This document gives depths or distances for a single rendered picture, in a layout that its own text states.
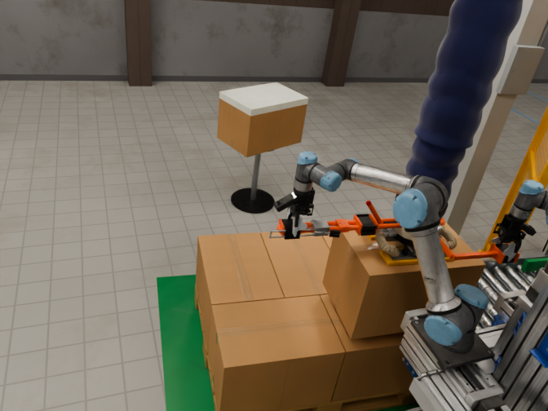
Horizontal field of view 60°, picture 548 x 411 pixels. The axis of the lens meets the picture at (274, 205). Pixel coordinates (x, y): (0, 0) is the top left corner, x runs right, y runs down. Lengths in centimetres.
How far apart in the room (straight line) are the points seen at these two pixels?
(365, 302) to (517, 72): 188
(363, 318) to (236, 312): 65
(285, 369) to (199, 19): 543
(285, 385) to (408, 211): 124
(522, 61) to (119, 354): 301
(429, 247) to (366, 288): 59
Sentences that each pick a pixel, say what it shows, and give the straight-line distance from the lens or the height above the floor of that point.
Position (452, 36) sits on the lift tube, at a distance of 192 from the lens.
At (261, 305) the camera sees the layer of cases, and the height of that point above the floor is 54.
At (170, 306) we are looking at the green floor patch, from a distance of 328.
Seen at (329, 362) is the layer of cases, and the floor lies 48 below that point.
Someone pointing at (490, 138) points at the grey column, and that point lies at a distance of 362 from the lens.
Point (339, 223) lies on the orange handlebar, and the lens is 210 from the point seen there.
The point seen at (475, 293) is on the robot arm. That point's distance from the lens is 183.
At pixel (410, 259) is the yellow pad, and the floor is 106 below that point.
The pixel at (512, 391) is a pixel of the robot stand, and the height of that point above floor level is 97.
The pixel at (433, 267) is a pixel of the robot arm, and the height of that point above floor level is 140.
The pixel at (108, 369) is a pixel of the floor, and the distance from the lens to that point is 299.
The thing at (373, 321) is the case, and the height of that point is 74.
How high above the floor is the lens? 233
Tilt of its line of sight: 32 degrees down
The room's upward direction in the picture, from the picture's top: 8 degrees clockwise
